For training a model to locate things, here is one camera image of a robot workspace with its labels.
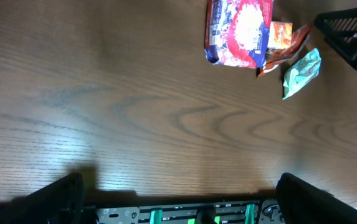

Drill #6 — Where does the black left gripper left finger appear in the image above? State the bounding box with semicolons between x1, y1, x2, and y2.
0;173;85;224

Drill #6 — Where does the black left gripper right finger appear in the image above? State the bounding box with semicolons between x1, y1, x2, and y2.
276;172;357;224

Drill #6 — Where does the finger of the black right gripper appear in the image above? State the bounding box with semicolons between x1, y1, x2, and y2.
313;8;357;71

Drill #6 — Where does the teal snack packet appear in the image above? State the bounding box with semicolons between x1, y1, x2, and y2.
283;48;321;100

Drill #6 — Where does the brown orange snack packet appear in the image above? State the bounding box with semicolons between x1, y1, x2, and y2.
257;24;313;77

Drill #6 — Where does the red purple snack bag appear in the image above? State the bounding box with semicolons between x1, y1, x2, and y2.
204;0;274;68

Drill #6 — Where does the orange white snack packet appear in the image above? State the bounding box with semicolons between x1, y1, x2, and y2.
267;21;293;49

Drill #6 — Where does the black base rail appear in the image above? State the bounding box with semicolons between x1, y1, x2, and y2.
81;199;285;224

